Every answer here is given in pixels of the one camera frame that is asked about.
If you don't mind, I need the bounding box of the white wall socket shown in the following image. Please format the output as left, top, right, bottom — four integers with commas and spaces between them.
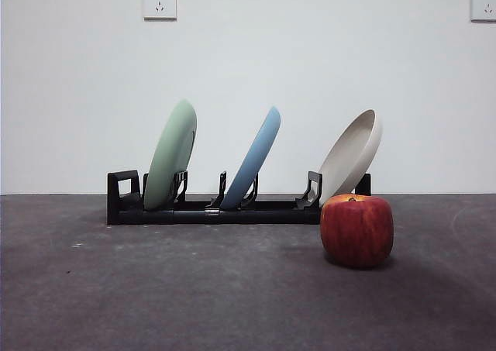
143, 0, 177, 21
470, 0, 496, 22

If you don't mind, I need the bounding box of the red apple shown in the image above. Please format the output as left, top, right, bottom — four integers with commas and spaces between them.
319, 194, 394, 269

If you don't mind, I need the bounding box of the green plate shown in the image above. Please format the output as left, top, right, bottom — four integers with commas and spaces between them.
143, 98, 198, 212

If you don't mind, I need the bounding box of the beige plate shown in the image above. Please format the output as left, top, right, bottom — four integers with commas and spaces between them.
318, 108, 384, 208

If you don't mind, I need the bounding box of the blue plate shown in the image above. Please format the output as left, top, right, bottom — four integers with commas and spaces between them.
223, 105, 281, 209

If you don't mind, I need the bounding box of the black plate rack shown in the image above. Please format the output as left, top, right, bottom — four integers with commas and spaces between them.
107, 169, 373, 226

